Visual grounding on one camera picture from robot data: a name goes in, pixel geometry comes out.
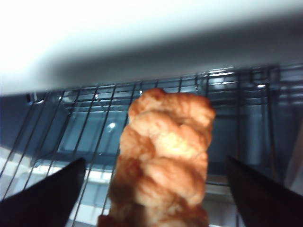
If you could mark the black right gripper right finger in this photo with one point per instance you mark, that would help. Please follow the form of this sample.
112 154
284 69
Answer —
262 203

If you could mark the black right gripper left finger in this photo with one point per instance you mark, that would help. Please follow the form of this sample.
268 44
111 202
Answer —
40 203

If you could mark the golden twisted bread loaf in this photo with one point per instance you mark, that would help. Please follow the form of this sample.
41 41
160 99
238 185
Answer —
163 153

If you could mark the cream Toshiba toaster oven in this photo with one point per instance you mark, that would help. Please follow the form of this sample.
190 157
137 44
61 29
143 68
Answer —
118 35

